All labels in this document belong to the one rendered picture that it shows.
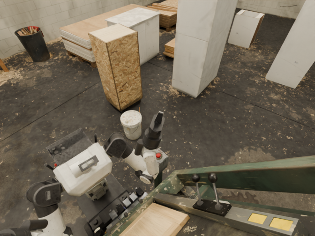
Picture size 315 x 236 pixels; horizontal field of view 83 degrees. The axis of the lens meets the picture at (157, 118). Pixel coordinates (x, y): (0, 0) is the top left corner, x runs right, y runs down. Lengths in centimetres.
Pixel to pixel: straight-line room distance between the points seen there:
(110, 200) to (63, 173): 122
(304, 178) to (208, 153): 199
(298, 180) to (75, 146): 98
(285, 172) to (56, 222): 101
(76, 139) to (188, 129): 207
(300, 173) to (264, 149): 228
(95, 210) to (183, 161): 121
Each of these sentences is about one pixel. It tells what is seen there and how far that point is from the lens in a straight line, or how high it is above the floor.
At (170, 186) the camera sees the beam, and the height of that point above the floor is 89.
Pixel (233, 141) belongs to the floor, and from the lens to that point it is 292.
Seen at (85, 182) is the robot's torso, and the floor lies 131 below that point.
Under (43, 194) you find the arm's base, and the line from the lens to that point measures 103.
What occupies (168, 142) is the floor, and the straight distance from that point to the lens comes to 268.
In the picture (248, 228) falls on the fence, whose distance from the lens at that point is 67.
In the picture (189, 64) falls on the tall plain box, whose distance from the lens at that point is 311.
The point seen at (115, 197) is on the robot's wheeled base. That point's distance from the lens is 218.
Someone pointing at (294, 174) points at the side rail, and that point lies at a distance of 77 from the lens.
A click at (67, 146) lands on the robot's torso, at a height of 140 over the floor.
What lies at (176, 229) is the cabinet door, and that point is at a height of 131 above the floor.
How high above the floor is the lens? 219
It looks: 47 degrees down
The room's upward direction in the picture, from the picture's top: straight up
